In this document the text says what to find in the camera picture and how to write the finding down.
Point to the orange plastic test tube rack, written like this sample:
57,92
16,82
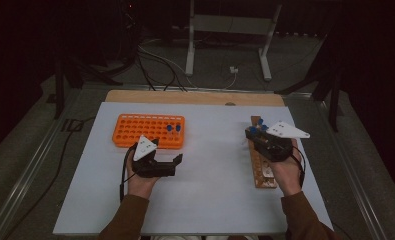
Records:
135,130

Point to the blue capped glass test tube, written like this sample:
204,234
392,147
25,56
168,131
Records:
178,127
260,121
264,127
169,127
252,129

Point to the white metal frame desk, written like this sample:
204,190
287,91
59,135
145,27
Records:
231,24

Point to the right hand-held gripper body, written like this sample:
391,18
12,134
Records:
276,150

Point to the black metal stand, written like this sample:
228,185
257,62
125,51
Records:
60,83
333,100

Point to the grey metal floor rail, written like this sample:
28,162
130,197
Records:
351,173
25,173

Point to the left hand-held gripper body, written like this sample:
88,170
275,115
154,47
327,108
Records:
151,169

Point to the wooden test tube rack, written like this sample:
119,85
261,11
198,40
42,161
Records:
261,170

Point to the person's right hand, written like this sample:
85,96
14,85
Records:
290,176

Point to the person's left hand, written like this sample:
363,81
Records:
140,186

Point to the white table sheet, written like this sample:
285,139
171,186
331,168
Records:
211,173

